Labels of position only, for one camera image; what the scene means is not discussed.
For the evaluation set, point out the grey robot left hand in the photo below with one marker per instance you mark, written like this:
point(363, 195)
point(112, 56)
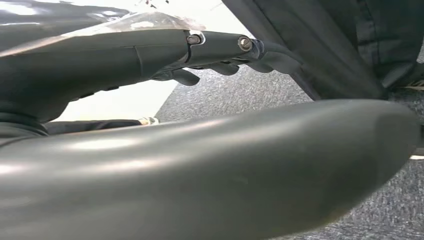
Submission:
point(205, 175)

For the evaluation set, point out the person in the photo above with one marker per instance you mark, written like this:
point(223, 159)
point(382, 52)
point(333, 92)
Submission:
point(334, 43)

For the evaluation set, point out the ribbed grey left arm sleeve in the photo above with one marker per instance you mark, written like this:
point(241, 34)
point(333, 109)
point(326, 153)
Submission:
point(18, 127)

